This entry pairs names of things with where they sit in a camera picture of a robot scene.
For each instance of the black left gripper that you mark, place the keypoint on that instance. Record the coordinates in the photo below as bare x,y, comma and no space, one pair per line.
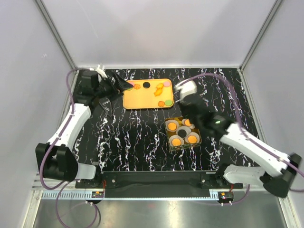
120,83

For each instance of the gold cookie tin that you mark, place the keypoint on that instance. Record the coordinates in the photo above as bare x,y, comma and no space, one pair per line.
186,145

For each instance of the black sandwich cookie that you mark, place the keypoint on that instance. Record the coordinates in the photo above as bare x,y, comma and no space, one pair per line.
182,133
146,85

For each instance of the yellow dotted round cookie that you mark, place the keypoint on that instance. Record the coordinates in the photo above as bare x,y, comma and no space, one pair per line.
192,139

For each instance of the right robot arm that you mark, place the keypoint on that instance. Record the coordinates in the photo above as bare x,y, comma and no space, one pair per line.
276,170

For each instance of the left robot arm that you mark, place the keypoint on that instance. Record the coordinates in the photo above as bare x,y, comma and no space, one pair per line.
55,159

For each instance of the orange swirl cookie left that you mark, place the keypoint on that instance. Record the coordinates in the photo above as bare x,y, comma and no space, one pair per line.
136,86

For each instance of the orange swirl cookie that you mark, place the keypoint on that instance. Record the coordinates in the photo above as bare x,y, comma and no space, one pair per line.
136,86
161,104

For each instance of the yellow plastic tray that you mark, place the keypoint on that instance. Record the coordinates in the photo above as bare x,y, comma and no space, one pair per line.
144,97

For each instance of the black sandwich cookie on tray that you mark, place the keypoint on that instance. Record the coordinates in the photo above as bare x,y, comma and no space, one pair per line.
146,85

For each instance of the lower fish shaped cookie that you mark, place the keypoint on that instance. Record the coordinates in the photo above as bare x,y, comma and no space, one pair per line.
158,91

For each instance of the fish shaped cookie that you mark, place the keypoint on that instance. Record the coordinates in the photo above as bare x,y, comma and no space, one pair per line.
158,91
159,86

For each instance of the upper fish shaped cookie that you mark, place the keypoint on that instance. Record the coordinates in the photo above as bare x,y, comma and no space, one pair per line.
159,86

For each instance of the orange swirl cookie right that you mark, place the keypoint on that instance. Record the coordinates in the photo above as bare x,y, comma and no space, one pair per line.
161,104

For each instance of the pink round cookie right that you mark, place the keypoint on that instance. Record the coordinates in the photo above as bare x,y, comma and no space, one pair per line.
167,84

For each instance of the green round cookie right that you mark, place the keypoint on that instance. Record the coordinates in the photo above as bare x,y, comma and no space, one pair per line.
168,102

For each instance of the white paper cup back left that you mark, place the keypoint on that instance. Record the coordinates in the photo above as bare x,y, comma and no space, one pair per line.
171,120

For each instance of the white paper cup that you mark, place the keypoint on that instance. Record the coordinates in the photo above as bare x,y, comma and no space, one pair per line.
176,136
185,128
171,120
192,133
192,126

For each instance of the white paper cup front left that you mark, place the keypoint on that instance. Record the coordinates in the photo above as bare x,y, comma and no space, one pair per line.
176,136

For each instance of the white paper cup back right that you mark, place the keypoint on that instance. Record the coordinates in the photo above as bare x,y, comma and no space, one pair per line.
192,126

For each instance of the white paper cup centre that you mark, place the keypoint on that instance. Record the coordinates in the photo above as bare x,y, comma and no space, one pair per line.
185,128

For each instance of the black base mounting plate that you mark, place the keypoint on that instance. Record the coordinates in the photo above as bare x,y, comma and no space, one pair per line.
119,179

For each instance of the white paper cup front right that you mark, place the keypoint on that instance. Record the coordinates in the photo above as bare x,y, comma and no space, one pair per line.
192,133

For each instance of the left electronics board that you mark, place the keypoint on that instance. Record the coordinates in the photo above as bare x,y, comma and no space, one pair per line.
97,194

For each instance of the electronics board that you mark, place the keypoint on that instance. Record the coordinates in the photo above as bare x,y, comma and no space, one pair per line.
227,196
97,194

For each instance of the right electronics board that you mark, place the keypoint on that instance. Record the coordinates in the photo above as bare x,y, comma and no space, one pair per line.
227,196

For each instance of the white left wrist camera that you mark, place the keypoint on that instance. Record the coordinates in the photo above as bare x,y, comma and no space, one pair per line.
100,70

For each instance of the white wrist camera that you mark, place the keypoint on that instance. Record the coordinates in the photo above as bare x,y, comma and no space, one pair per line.
185,88
100,70

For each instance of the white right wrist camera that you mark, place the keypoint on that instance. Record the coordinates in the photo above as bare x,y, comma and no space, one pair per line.
185,88

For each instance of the aluminium frame rail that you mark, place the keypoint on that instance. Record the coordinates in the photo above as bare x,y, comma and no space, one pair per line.
210,195

